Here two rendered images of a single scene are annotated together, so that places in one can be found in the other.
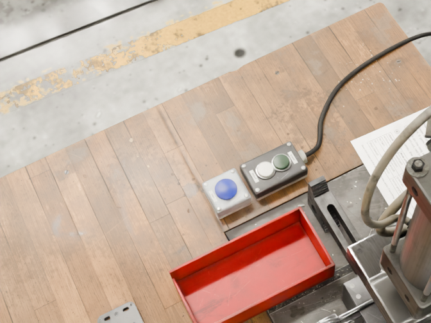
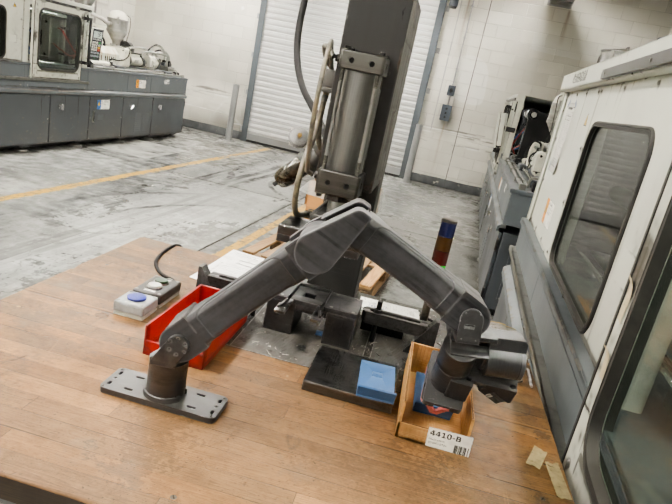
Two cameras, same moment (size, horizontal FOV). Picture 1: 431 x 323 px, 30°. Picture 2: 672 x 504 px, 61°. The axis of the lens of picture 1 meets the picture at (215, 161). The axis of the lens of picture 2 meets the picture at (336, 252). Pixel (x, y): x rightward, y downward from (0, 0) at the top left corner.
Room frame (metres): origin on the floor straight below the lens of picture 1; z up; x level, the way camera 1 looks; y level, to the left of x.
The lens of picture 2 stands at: (-0.19, 0.87, 1.45)
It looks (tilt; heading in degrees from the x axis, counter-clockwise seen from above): 17 degrees down; 293
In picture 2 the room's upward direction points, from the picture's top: 12 degrees clockwise
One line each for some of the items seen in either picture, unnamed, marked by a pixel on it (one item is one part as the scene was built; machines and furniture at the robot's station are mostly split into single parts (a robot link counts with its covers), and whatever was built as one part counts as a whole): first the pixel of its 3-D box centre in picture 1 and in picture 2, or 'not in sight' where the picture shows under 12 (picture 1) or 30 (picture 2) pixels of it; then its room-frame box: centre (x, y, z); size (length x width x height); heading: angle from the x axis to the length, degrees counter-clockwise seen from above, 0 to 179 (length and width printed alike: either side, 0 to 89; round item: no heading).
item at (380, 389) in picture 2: not in sight; (377, 376); (0.07, -0.09, 0.93); 0.15 x 0.07 x 0.03; 109
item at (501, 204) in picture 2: not in sight; (529, 207); (0.44, -6.06, 0.49); 5.51 x 1.02 x 0.97; 102
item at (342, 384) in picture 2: not in sight; (353, 377); (0.12, -0.10, 0.91); 0.17 x 0.16 x 0.02; 16
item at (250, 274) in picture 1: (252, 273); (201, 322); (0.44, -0.02, 0.93); 0.25 x 0.12 x 0.06; 106
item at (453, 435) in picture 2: not in sight; (436, 394); (-0.04, -0.12, 0.93); 0.25 x 0.13 x 0.08; 106
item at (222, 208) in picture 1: (227, 196); (135, 310); (0.60, -0.01, 0.90); 0.07 x 0.07 x 0.06; 16
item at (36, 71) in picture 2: not in sight; (62, 43); (5.58, -3.91, 1.21); 0.86 x 0.10 x 0.79; 102
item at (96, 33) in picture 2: not in sight; (91, 43); (5.69, -4.40, 1.27); 0.23 x 0.18 x 0.38; 12
